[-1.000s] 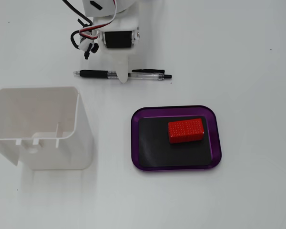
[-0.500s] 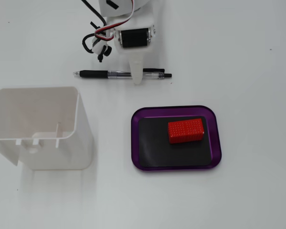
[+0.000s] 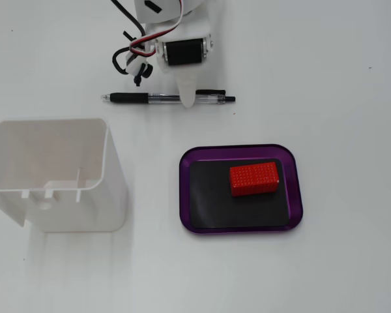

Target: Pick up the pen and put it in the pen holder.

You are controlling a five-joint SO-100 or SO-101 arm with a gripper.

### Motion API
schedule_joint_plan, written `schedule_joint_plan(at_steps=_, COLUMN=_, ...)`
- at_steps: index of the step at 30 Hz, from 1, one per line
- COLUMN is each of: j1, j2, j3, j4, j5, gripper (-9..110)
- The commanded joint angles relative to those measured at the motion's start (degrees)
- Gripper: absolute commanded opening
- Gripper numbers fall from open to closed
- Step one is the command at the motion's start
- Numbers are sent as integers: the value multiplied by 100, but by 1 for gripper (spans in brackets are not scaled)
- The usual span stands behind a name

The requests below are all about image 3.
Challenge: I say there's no black mat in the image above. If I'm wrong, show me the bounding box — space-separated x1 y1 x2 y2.
188 158 293 229

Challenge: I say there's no red white black servo wire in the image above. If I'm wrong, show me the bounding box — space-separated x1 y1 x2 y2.
126 0 192 74

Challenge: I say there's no black cable tie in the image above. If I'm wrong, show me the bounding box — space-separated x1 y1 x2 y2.
133 63 153 87

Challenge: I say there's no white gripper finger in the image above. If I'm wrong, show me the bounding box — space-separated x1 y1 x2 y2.
173 64 205 110

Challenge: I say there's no purple metal tray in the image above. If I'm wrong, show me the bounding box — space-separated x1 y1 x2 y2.
179 143 304 235

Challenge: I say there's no black cable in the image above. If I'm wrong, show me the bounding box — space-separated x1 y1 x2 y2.
109 0 151 76

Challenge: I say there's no white plastic pen holder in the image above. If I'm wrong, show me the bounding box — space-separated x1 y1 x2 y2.
0 117 128 233

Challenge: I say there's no red studded block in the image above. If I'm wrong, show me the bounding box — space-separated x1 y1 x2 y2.
229 162 280 198

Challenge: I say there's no black clear retractable pen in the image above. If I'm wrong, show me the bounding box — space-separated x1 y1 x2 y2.
100 89 237 106

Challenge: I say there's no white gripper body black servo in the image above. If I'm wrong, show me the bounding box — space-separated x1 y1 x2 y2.
145 9 213 71

